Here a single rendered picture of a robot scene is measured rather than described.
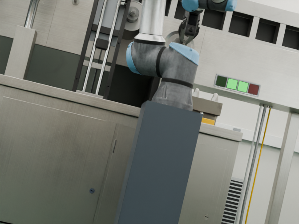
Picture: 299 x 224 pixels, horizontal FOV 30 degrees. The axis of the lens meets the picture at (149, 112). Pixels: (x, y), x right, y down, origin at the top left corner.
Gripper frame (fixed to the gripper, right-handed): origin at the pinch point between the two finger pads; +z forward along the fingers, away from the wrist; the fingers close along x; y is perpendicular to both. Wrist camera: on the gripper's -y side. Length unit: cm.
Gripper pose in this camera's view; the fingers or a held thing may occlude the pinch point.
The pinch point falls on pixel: (183, 42)
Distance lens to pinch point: 263.0
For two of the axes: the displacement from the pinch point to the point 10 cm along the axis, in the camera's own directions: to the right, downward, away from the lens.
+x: -9.7, -2.3, -0.8
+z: -2.2, 6.6, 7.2
